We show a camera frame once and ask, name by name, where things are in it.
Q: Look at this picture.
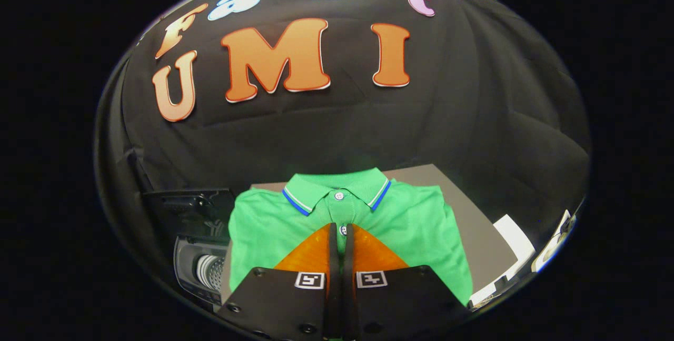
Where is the white panel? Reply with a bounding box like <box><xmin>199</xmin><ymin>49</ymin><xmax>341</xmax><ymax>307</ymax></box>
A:
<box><xmin>469</xmin><ymin>215</ymin><xmax>536</xmax><ymax>308</ymax></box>

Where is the white object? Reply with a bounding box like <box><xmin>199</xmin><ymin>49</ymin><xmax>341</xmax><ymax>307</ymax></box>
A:
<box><xmin>531</xmin><ymin>209</ymin><xmax>578</xmax><ymax>273</ymax></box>

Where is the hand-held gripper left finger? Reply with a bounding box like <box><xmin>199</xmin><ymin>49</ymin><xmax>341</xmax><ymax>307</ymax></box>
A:
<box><xmin>216</xmin><ymin>222</ymin><xmax>342</xmax><ymax>341</ymax></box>

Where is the green polo shirt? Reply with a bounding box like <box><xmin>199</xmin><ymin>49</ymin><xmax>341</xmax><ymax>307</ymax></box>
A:
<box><xmin>227</xmin><ymin>167</ymin><xmax>473</xmax><ymax>307</ymax></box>

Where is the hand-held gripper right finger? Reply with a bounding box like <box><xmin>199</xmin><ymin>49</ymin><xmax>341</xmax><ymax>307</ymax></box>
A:
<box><xmin>341</xmin><ymin>222</ymin><xmax>470</xmax><ymax>341</ymax></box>

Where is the grey cabinet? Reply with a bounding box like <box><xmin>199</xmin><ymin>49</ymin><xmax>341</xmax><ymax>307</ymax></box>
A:
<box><xmin>220</xmin><ymin>164</ymin><xmax>519</xmax><ymax>305</ymax></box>

